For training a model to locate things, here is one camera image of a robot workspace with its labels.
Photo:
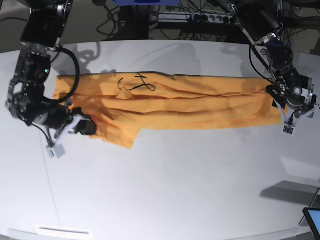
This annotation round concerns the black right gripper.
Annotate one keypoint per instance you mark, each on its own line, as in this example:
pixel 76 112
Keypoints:
pixel 54 117

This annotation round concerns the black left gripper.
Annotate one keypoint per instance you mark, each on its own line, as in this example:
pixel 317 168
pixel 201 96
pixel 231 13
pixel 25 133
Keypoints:
pixel 302 99

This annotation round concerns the yellow T-shirt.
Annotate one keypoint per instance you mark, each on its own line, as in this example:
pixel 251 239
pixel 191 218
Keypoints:
pixel 122 104

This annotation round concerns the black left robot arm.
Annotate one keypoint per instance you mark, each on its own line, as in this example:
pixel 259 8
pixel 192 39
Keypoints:
pixel 262 27

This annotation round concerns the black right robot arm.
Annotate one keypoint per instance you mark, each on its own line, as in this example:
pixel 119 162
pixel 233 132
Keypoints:
pixel 25 97

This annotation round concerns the tablet with blue screen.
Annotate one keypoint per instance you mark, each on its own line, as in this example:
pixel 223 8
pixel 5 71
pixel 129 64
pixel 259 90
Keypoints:
pixel 312 216

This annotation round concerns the white flat bar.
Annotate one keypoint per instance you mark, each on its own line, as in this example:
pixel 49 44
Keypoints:
pixel 54 230

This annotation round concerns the white power strip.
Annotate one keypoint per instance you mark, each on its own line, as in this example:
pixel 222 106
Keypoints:
pixel 171 17

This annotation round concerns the black power strip red switch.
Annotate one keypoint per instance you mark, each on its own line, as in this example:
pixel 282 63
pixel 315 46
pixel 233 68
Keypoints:
pixel 213 18

